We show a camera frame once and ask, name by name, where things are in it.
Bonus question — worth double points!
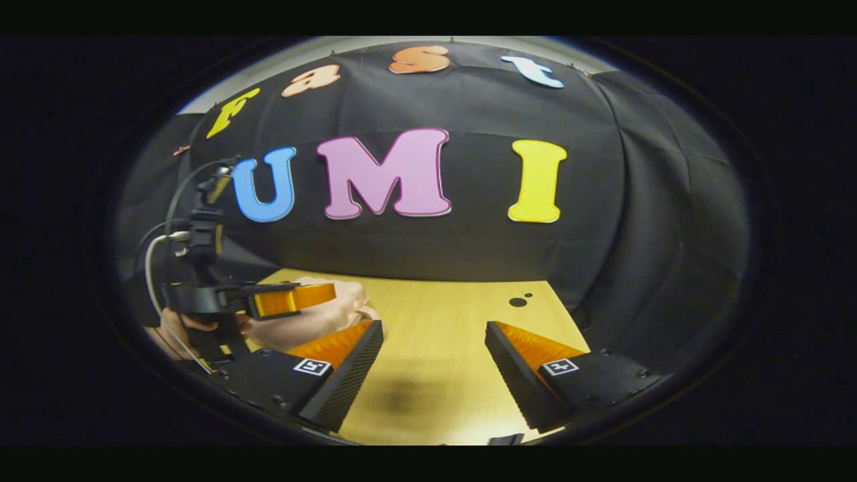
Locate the black backdrop cloth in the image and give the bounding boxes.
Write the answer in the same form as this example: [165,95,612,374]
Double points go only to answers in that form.
[117,42,749,376]

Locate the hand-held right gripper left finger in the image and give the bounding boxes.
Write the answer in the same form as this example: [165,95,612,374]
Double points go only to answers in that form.
[214,319,385,433]

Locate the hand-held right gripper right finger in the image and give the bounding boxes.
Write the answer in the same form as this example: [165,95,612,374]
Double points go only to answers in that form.
[485,321,665,432]

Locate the white cable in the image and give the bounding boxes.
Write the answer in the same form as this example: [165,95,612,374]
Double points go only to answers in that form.
[143,230,216,376]

